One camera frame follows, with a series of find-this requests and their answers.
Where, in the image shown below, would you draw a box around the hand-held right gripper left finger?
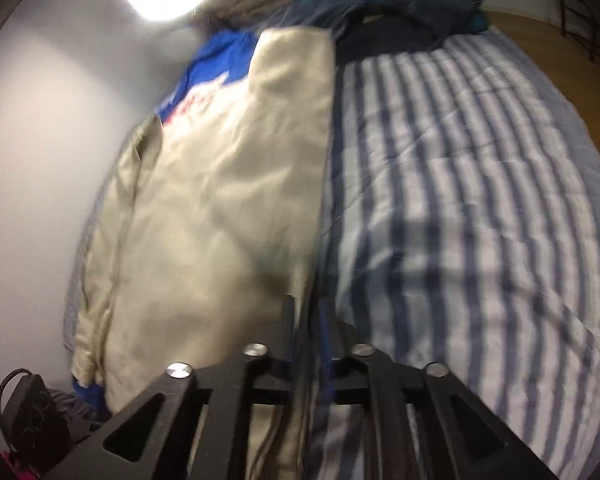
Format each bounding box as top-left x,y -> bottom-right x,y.
45,295 -> 301,480

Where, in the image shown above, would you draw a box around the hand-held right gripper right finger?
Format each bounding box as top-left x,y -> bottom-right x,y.
317,299 -> 556,480

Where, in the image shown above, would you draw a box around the beige and blue work jacket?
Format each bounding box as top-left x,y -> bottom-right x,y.
70,27 -> 338,480

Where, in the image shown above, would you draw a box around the dark blue folded clothes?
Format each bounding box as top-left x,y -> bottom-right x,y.
275,0 -> 491,63

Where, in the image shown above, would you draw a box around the black metal clothes rack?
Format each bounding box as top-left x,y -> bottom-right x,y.
560,0 -> 600,63

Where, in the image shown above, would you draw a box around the dark striped cloth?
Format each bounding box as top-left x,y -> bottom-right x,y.
45,390 -> 106,431

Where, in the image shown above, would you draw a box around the blue striped bed sheet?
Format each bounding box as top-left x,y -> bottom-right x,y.
62,25 -> 600,480

